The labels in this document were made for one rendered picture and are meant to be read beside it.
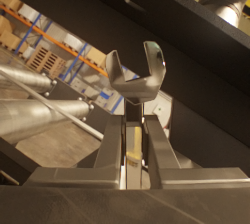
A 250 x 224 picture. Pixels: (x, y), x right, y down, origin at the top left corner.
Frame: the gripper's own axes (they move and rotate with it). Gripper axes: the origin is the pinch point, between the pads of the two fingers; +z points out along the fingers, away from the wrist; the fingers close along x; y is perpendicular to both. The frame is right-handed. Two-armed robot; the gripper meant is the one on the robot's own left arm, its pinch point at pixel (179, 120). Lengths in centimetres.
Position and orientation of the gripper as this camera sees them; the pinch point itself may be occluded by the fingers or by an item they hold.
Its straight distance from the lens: 30.0
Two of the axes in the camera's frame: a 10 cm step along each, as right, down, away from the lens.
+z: -4.1, 8.7, -2.6
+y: 9.1, 4.2, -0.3
